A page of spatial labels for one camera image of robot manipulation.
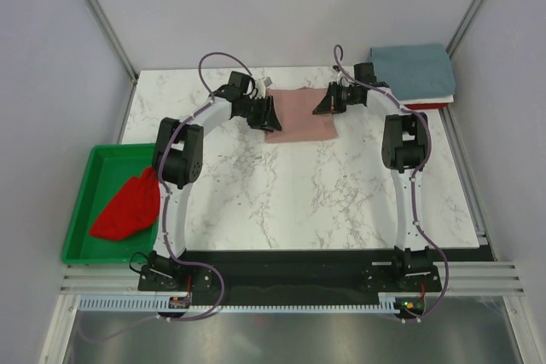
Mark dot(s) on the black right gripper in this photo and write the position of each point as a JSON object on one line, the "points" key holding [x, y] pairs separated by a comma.
{"points": [[330, 103]]}

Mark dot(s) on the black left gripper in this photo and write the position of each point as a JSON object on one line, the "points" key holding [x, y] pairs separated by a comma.
{"points": [[267, 119]]}

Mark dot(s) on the pink printed t-shirt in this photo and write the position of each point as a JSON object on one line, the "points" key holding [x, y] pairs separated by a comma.
{"points": [[294, 110]]}

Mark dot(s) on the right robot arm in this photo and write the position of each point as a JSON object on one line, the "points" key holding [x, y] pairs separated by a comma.
{"points": [[405, 149]]}

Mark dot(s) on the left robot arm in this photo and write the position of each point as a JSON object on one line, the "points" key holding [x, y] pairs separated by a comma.
{"points": [[178, 158]]}

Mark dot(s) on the folded blue t-shirt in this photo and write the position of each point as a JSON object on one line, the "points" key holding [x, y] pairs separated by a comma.
{"points": [[421, 72]]}

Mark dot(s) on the folded red t-shirt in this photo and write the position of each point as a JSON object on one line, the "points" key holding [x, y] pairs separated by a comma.
{"points": [[426, 106]]}

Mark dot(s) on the red crumpled t-shirt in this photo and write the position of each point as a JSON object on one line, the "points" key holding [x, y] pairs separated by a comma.
{"points": [[134, 208]]}

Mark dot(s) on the green plastic tray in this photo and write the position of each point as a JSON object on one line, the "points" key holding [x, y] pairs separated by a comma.
{"points": [[108, 168]]}

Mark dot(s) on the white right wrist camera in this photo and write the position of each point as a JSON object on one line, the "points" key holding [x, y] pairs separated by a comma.
{"points": [[341, 79]]}

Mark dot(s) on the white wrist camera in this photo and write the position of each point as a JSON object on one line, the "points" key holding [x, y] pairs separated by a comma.
{"points": [[261, 86], [341, 79]]}

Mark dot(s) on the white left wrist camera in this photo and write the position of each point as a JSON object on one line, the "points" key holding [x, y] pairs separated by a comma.
{"points": [[261, 86]]}

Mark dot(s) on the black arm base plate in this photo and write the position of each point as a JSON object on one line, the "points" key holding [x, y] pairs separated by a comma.
{"points": [[204, 275]]}

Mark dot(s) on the right aluminium frame post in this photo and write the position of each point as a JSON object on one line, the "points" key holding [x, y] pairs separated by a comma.
{"points": [[462, 29]]}

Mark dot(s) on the aluminium frame post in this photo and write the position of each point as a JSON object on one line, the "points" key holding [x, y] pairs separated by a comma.
{"points": [[112, 38], [462, 29]]}

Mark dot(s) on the white slotted cable duct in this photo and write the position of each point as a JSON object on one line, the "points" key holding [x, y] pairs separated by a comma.
{"points": [[163, 304]]}

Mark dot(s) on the left aluminium frame post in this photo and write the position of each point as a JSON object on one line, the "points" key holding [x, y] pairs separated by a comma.
{"points": [[112, 38]]}

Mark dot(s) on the aluminium front rail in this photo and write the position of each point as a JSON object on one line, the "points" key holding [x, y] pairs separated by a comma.
{"points": [[455, 279]]}

